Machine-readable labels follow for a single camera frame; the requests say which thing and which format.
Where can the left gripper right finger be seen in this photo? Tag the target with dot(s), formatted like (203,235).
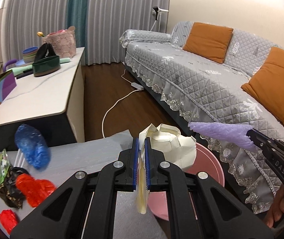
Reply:
(198,206)

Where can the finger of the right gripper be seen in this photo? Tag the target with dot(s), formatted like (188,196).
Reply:
(257,137)

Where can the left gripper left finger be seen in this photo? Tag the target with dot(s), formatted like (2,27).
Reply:
(84,205)

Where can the large red plastic bag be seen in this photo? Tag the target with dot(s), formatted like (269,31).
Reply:
(34,190)

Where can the cream paper bag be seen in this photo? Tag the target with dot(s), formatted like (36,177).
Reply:
(177,149)

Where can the blue plastic bag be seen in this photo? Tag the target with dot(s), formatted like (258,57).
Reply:
(33,146)

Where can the black plastic bag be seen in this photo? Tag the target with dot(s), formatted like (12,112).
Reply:
(9,193)

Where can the clear packaged straws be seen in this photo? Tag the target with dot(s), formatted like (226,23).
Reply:
(19,159)

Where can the small red plastic bag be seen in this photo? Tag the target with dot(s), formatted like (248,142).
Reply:
(9,220)

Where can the green panda snack bag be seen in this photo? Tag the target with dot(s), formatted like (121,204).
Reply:
(4,165)

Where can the right hand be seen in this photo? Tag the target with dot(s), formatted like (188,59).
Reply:
(276,210)

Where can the orange cushion near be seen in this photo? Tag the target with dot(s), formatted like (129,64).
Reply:
(267,84)

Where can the orange cushion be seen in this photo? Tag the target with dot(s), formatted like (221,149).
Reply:
(267,84)
(209,41)

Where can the grey quilted sofa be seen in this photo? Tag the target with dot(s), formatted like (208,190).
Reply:
(205,91)

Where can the grey table mat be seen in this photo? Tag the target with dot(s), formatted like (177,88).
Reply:
(92,156)

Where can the orange cushion far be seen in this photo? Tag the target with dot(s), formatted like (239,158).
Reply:
(209,41)

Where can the white coffee table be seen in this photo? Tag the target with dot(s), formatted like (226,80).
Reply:
(53,104)

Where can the white power strip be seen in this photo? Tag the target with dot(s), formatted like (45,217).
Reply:
(137,86)

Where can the dark green round tin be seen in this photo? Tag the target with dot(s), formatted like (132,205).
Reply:
(46,66)

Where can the white floor lamp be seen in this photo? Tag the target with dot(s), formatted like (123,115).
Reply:
(158,13)

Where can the stacked coloured bowls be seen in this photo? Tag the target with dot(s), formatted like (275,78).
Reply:
(28,56)

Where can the pink lace basket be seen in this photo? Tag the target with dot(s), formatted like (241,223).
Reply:
(63,42)

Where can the teal curtain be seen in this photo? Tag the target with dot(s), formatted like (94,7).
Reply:
(76,15)

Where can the grey curtain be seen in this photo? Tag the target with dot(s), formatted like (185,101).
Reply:
(106,22)

